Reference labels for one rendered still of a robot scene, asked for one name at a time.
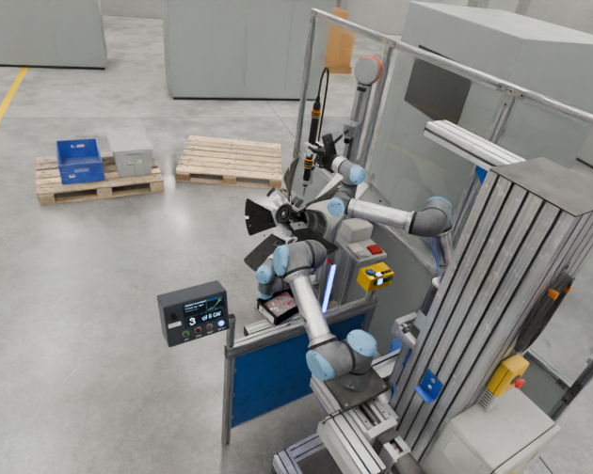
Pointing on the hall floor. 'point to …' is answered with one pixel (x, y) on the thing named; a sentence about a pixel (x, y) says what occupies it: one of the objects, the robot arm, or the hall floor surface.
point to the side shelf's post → (345, 282)
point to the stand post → (326, 267)
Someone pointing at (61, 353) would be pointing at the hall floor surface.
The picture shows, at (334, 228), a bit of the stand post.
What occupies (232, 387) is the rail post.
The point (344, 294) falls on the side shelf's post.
